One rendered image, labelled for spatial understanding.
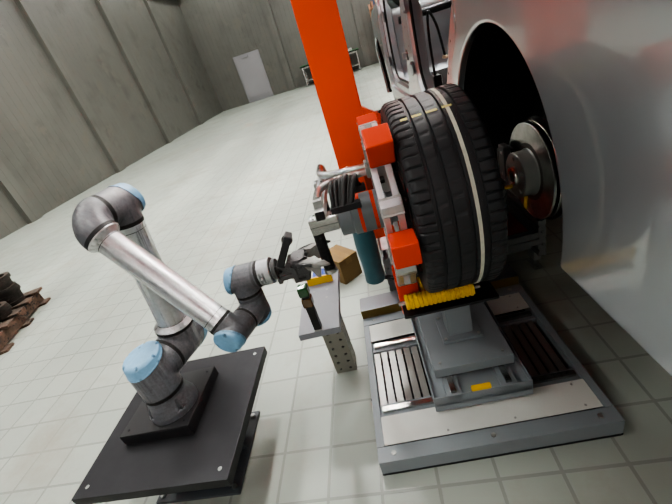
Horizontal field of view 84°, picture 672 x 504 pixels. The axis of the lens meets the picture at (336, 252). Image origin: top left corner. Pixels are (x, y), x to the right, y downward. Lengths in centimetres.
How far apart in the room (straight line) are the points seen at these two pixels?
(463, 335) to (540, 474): 51
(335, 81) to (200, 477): 151
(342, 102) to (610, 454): 157
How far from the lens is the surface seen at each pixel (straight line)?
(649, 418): 177
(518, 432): 156
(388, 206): 104
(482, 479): 156
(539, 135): 128
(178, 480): 155
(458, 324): 161
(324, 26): 162
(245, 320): 124
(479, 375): 162
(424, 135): 106
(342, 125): 164
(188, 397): 164
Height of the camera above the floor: 138
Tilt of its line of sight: 28 degrees down
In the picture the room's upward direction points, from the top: 18 degrees counter-clockwise
